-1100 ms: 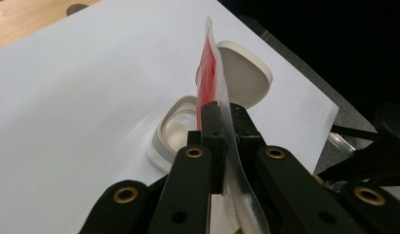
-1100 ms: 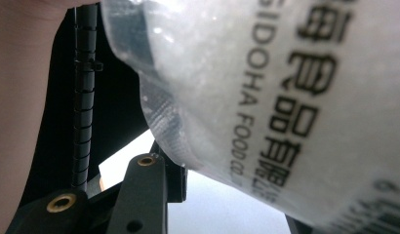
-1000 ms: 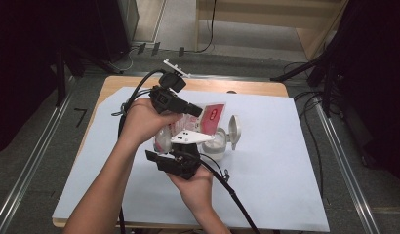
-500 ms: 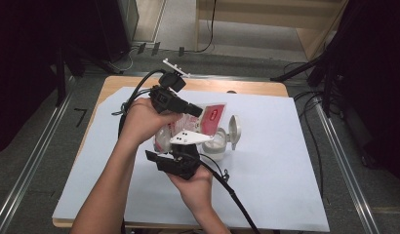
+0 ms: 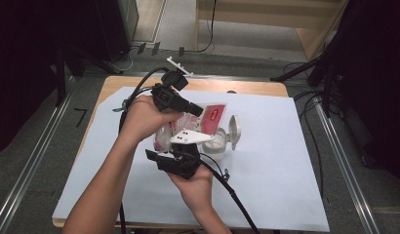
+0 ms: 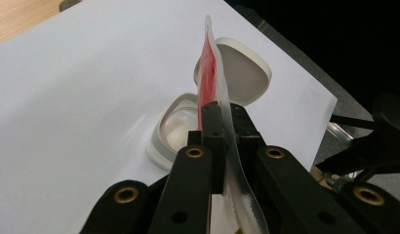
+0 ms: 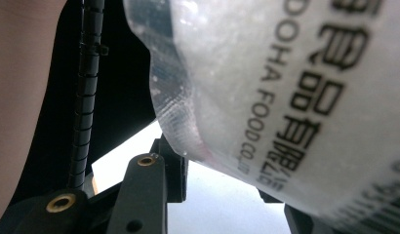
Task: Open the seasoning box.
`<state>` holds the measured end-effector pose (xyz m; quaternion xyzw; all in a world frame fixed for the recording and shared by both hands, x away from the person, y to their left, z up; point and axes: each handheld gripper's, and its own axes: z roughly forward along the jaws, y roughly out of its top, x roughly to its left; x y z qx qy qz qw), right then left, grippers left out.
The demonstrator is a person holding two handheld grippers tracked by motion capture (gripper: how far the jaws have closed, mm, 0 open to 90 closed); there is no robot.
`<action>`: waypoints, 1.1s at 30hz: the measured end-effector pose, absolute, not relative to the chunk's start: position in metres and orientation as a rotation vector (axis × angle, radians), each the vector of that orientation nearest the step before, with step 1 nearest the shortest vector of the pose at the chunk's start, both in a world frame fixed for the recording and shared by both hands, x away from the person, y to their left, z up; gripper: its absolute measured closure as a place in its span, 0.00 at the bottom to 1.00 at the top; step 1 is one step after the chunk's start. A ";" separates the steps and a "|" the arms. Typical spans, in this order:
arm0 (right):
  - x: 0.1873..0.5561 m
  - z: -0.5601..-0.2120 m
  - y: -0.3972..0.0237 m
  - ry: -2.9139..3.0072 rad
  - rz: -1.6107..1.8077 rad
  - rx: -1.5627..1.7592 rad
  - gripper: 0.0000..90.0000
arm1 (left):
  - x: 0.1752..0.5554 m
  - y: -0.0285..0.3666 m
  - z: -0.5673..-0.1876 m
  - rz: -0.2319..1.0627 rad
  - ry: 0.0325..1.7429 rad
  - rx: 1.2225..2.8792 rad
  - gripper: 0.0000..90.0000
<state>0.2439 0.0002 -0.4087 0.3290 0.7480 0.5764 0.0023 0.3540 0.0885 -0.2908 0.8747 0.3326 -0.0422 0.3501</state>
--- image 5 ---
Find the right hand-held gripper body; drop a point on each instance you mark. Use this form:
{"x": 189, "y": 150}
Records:
{"x": 183, "y": 162}

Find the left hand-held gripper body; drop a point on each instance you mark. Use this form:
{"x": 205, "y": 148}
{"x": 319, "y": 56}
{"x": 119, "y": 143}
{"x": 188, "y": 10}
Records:
{"x": 167, "y": 96}

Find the red and white pouch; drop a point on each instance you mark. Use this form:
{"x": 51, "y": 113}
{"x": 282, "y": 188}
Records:
{"x": 212, "y": 118}

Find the white lidded jar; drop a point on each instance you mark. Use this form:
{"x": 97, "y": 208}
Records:
{"x": 233, "y": 128}

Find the person's right hand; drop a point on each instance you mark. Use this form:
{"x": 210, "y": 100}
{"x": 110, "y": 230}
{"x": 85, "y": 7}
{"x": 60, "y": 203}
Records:
{"x": 196, "y": 188}

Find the person's left hand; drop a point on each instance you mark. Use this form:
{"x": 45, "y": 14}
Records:
{"x": 142, "y": 118}

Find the black table grommet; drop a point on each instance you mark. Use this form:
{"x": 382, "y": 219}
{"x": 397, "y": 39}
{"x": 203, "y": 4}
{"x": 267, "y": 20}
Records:
{"x": 231, "y": 92}

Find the wooden table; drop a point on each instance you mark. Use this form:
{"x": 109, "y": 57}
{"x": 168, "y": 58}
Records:
{"x": 247, "y": 87}

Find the white paper sheet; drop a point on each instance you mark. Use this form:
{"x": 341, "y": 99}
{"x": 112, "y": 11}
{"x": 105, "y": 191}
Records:
{"x": 269, "y": 182}

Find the black cabinet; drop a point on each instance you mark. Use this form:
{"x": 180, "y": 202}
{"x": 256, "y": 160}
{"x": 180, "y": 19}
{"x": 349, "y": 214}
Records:
{"x": 103, "y": 26}

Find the black metal stand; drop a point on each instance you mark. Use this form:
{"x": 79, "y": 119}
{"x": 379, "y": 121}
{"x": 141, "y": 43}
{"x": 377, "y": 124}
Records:
{"x": 318, "y": 70}
{"x": 60, "y": 78}

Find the dark curtain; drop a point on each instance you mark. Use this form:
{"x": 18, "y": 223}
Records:
{"x": 19, "y": 65}
{"x": 380, "y": 81}

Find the metal cross rail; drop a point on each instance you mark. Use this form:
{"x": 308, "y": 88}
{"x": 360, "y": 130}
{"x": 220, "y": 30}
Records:
{"x": 220, "y": 77}

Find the small black floor bracket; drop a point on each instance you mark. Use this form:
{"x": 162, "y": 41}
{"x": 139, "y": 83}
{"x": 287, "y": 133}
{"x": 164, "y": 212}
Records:
{"x": 155, "y": 48}
{"x": 181, "y": 51}
{"x": 141, "y": 48}

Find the light wooden furniture frame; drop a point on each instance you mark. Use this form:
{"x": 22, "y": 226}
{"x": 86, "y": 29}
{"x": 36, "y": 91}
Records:
{"x": 272, "y": 16}

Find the metal floor rail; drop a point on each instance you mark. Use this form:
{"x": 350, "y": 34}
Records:
{"x": 346, "y": 169}
{"x": 29, "y": 169}

